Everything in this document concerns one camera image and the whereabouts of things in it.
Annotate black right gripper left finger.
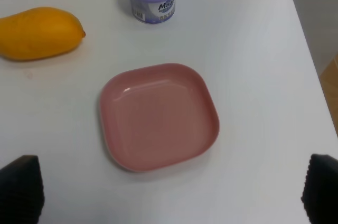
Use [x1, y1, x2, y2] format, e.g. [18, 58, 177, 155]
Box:
[1, 155, 45, 223]

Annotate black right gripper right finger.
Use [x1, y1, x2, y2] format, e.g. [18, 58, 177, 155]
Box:
[301, 154, 337, 223]

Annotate yellow mango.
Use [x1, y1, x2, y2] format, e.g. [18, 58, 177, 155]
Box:
[1, 7, 86, 61]

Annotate pink square plate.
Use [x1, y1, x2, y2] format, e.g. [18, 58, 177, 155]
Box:
[98, 63, 220, 173]

